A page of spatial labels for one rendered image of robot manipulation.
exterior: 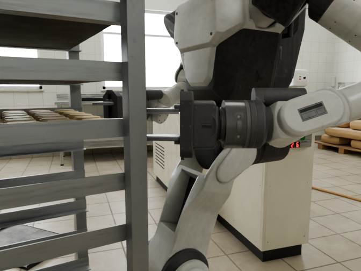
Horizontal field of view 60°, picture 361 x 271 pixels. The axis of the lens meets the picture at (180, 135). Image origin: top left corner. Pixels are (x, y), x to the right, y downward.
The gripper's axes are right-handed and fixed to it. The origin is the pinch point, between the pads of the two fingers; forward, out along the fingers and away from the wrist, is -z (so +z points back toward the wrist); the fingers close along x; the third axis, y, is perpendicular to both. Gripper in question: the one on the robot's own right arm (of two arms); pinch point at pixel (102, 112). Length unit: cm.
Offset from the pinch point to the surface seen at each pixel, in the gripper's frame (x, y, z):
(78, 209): -28.1, -5.0, -5.9
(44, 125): 1.0, 24.5, -37.4
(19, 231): -94, -144, 61
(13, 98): -4, -386, 217
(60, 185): -8.3, 25.4, -35.8
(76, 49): 17.3, -4.6, -4.4
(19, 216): -27.3, -13.1, -18.8
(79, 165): -15.2, -5.2, -4.8
